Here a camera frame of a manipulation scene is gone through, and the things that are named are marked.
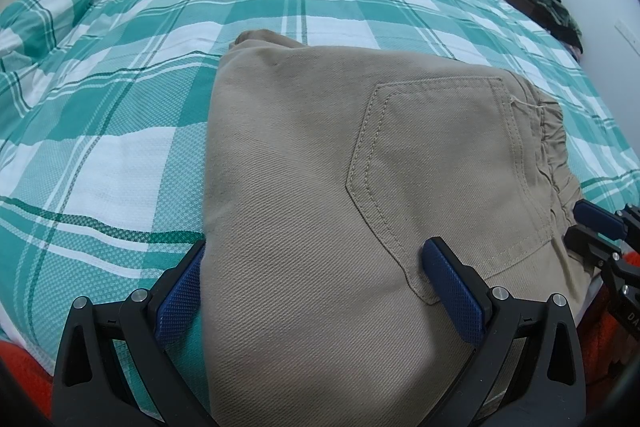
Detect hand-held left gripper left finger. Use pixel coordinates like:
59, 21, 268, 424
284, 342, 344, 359
51, 239, 223, 427

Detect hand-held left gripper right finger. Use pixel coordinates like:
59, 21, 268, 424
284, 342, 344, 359
422, 237, 587, 427

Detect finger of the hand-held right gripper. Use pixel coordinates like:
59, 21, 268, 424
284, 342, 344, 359
572, 199, 630, 242
564, 224, 623, 270

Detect khaki pants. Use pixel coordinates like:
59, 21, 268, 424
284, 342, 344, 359
202, 29, 583, 427

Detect dark green clothes pile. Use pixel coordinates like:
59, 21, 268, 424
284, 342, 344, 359
515, 0, 585, 54

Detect green plaid bed sheet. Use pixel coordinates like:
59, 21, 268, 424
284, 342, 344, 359
0, 0, 640, 378

